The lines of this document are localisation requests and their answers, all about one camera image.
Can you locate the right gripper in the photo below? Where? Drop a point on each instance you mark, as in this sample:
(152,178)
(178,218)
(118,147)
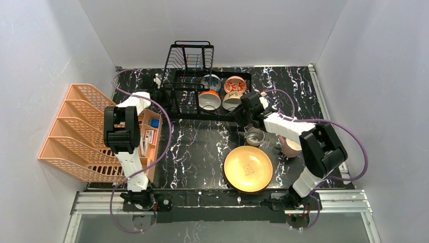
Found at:
(242,109)

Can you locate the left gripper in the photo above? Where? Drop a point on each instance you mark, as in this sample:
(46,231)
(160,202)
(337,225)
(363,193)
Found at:
(151,85)

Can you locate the orange patterned bowl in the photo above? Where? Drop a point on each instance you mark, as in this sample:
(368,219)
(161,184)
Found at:
(235,83)

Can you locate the orange glossy bowl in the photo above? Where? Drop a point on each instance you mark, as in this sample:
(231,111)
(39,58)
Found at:
(209,100)

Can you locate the black wire dish rack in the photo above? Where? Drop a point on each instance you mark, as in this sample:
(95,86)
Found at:
(187,62)

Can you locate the blue floral bowl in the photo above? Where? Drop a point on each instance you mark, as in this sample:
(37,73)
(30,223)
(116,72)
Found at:
(212,81)

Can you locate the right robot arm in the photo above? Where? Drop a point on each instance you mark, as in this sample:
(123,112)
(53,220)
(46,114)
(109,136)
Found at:
(321,147)

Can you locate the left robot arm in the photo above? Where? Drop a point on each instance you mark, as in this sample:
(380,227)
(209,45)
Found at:
(122,132)

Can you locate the stainless steel cup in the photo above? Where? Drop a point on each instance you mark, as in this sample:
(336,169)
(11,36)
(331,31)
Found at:
(254,137)

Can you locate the pink mug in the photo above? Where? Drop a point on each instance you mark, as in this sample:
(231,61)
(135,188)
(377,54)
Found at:
(289,148)

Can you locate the yellow plate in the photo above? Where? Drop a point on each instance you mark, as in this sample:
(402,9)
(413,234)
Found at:
(248,169)

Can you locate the orange file organizer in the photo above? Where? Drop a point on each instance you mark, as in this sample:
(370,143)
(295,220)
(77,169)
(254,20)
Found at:
(75,142)

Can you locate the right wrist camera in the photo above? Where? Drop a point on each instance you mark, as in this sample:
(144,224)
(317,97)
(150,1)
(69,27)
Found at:
(264,101)

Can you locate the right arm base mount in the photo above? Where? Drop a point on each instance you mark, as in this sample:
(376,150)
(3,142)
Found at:
(301,213)

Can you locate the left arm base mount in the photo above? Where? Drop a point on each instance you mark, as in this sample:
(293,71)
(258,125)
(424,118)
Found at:
(146,201)

